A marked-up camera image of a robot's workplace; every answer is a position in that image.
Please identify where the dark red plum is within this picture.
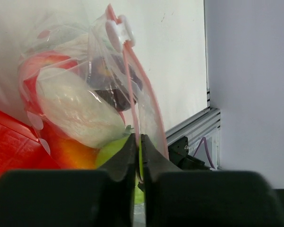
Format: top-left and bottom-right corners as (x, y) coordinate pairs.
(87, 57), (131, 112)

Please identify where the aluminium mounting rail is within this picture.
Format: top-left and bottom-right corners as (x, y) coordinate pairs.
(165, 107), (222, 171)

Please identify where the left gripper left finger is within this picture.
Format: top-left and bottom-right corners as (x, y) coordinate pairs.
(0, 135), (135, 227)

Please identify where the red tomato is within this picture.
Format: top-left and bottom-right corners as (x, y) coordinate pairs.
(18, 51), (78, 104)

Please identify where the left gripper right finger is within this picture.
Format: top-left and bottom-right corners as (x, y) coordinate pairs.
(141, 135), (284, 227)

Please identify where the red plastic tray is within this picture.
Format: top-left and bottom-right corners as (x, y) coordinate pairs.
(0, 111), (60, 177)

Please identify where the white radish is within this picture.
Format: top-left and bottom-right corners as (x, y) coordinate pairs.
(36, 68), (128, 148)

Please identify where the clear zip top bag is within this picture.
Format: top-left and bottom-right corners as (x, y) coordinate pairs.
(18, 5), (168, 169)

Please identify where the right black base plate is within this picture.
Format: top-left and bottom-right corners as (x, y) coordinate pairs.
(168, 137), (210, 170)

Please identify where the red orange mango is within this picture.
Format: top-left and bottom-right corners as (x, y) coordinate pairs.
(39, 122), (99, 169)

